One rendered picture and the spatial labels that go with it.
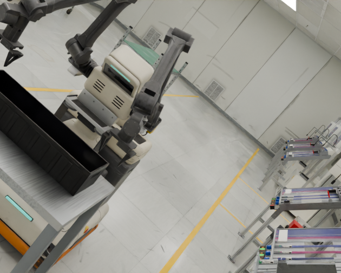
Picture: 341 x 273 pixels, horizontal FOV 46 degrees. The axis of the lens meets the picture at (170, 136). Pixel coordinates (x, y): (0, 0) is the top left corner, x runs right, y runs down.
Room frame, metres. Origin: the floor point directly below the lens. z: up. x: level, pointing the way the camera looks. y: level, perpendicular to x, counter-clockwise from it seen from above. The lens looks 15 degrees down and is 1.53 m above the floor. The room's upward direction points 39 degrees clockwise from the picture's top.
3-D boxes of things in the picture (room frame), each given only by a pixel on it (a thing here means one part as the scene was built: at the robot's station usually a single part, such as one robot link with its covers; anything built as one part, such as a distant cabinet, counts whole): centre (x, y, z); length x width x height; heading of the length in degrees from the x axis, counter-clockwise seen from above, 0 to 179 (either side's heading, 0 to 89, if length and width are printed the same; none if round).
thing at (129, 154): (1.36, 0.09, 1.01); 0.07 x 0.07 x 0.09; 85
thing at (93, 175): (1.39, 0.41, 0.86); 0.57 x 0.17 x 0.11; 85
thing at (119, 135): (1.36, 0.12, 1.08); 0.10 x 0.07 x 0.07; 85
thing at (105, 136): (1.37, 0.15, 1.01); 0.07 x 0.07 x 0.09; 85
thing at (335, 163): (7.12, -2.43, 0.95); 1.36 x 0.82 x 1.90; 80
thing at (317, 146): (8.55, -2.68, 0.95); 1.37 x 0.82 x 1.90; 80
